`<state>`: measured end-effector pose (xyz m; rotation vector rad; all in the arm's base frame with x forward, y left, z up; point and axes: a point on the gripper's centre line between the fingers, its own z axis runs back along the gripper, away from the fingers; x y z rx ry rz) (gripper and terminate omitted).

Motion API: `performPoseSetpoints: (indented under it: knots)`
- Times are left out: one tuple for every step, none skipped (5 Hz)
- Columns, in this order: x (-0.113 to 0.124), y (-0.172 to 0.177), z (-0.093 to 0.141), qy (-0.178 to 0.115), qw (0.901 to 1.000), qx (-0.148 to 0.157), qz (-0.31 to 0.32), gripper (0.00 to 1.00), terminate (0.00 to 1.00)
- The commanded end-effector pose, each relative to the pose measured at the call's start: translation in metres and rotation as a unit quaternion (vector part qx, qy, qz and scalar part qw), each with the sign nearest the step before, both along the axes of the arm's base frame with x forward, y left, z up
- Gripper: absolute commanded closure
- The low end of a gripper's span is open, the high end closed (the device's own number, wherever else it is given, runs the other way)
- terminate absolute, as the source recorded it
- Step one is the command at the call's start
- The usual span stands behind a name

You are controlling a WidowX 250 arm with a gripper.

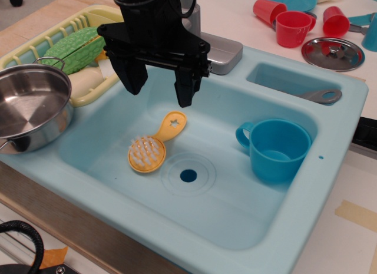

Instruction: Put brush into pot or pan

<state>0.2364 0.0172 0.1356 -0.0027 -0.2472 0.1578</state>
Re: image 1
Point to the grey utensil handle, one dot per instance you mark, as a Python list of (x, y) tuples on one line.
[(324, 97)]

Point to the cream plastic bottle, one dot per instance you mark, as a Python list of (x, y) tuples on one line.
[(85, 80)]

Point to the stainless steel pot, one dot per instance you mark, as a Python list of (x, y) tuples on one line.
[(35, 106)]

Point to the grey toy faucet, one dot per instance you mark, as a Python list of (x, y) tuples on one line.
[(224, 53)]

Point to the yellow dish rack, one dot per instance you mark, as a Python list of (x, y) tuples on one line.
[(92, 16)]

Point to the red cup lying left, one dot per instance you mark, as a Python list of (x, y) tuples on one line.
[(267, 10)]

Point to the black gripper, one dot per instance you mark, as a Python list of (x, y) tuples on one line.
[(152, 33)]

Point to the yellow dish brush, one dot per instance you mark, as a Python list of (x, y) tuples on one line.
[(147, 153)]

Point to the blue plastic cup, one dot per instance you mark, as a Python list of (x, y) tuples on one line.
[(277, 148)]

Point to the steel pot lid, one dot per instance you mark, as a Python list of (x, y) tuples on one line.
[(333, 54)]

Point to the teal cup at edge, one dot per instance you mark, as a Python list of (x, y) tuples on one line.
[(369, 42)]

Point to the teal plastic plate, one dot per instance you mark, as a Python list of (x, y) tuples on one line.
[(291, 0)]

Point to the red cup with handle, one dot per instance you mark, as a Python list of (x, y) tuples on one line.
[(292, 28)]

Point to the light blue toy sink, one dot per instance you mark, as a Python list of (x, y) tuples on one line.
[(204, 209)]

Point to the red cup lying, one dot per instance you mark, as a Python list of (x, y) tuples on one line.
[(335, 23), (267, 10)]

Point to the red cup lying right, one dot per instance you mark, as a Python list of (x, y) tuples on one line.
[(335, 23)]

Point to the teal handled utensil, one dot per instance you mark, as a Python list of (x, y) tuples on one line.
[(360, 24)]

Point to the green toy corn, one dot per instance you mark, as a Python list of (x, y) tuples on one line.
[(76, 51)]

